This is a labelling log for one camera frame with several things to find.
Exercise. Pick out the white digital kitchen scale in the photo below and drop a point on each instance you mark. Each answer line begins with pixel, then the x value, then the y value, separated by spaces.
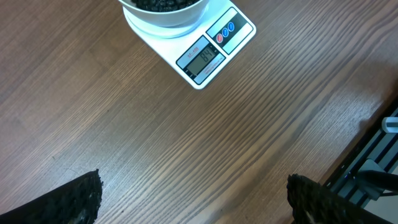
pixel 199 50

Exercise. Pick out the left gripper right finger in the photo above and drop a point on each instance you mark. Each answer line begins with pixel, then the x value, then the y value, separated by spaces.
pixel 312 203

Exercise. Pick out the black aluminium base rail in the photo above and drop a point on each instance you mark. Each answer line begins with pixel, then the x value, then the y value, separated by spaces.
pixel 376 150

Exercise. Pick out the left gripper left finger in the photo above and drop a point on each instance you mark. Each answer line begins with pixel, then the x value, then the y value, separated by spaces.
pixel 77 201

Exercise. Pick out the white bowl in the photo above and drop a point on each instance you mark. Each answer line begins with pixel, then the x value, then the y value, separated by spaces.
pixel 167 19

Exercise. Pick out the black beans in bowl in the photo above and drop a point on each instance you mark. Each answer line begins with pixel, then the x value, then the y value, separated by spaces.
pixel 163 5

